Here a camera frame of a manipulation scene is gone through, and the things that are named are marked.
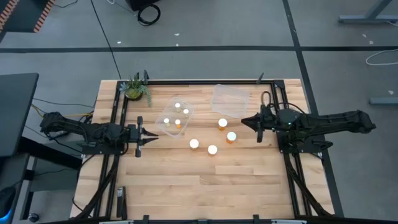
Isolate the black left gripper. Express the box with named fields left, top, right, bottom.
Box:
left=126, top=116, right=159, bottom=158

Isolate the black aluminium rig frame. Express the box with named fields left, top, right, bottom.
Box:
left=73, top=79, right=336, bottom=224

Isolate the black device with glowing light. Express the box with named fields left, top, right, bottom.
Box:
left=0, top=185, right=16, bottom=224

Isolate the black desk crossbeam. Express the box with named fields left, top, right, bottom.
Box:
left=17, top=136, right=83, bottom=170

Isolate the grey desk leg base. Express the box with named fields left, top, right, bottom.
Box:
left=338, top=0, right=398, bottom=25

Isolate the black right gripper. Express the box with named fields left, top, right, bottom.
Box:
left=241, top=105, right=280, bottom=144

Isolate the clear plastic lid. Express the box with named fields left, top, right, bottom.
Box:
left=210, top=83, right=251, bottom=119

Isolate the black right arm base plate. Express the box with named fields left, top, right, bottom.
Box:
left=276, top=129, right=334, bottom=154

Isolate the black box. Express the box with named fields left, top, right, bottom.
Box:
left=126, top=0, right=160, bottom=12

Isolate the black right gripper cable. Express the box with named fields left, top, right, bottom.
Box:
left=260, top=91, right=272, bottom=108

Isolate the small potted succulent plant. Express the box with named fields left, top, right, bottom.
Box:
left=119, top=73, right=153, bottom=108

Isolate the coiled black cable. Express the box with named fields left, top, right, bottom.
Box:
left=137, top=3, right=162, bottom=27

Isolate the black mat with orange edge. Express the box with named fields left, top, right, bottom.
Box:
left=0, top=0, right=56, bottom=34

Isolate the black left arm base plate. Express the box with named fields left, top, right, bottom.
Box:
left=81, top=130, right=125, bottom=156

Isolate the clear plastic bin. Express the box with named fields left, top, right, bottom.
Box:
left=154, top=98, right=196, bottom=140

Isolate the black desk top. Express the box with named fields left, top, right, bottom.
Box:
left=0, top=73, right=40, bottom=158

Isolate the yellow floor cable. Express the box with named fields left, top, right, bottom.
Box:
left=30, top=104, right=94, bottom=119

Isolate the black rectangular bar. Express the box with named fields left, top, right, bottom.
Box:
left=116, top=185, right=127, bottom=220

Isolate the white floor cable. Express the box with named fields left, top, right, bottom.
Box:
left=365, top=49, right=398, bottom=67

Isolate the thin black floor cable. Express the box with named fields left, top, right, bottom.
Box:
left=32, top=98, right=95, bottom=109

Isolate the grey desk leg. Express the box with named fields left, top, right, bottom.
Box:
left=12, top=154, right=37, bottom=224

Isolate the grey desk foot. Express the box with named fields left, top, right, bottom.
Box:
left=369, top=96, right=398, bottom=106

